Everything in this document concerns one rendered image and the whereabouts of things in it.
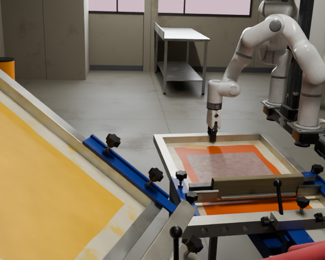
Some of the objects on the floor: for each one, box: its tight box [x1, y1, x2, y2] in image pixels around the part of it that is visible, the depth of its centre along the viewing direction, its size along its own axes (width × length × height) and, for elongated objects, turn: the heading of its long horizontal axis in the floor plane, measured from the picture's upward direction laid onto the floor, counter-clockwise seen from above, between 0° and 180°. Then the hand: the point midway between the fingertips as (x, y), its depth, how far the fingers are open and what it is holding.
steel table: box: [154, 22, 210, 95], centre depth 855 cm, size 80×222×109 cm, turn 0°
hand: (211, 135), depth 219 cm, fingers closed on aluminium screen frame, 4 cm apart
